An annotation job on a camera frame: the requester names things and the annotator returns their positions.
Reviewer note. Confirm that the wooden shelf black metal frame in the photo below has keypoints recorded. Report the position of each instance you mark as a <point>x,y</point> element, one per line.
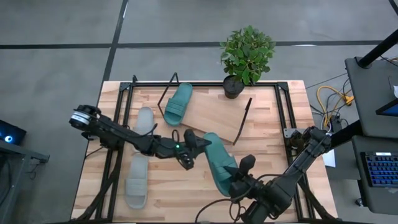
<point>214,115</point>

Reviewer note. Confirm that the black table rail frame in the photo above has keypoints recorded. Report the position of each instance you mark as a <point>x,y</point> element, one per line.
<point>208,84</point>

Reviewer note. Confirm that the laptop with blue screen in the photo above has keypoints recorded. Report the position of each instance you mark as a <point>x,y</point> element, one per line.
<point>390,109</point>

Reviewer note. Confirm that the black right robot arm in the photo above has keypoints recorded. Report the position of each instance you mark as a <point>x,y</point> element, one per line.
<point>298,168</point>

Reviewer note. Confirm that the green plant in black pot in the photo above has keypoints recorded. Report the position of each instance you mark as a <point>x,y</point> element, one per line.
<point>245,53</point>

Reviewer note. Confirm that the black device with blue light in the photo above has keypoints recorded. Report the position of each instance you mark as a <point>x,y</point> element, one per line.
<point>12,132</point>

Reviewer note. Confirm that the teal rubber slide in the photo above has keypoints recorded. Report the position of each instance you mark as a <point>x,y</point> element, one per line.
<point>217,155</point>
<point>177,105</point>

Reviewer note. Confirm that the keyboard with blue backlight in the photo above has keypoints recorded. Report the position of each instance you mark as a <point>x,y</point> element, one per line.
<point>382,169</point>

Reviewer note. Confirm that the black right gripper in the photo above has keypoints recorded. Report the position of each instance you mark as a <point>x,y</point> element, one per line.
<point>247,188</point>

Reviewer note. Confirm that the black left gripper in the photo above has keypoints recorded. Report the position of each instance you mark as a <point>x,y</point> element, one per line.
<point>168,149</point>

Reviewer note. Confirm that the dark grey keyboard desk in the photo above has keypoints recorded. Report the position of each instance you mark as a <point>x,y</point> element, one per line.
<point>373,199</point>

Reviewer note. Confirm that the grey operator desk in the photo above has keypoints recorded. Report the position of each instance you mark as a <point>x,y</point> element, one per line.
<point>370,93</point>

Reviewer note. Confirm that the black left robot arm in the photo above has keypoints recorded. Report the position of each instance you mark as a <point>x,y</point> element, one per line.
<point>109,129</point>

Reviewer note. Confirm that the white paper sheet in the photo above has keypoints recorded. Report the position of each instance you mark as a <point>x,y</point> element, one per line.
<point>329,158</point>

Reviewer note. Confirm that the light grey rubber slide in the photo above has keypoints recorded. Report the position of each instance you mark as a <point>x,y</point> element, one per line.
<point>136,183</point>
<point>144,119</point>

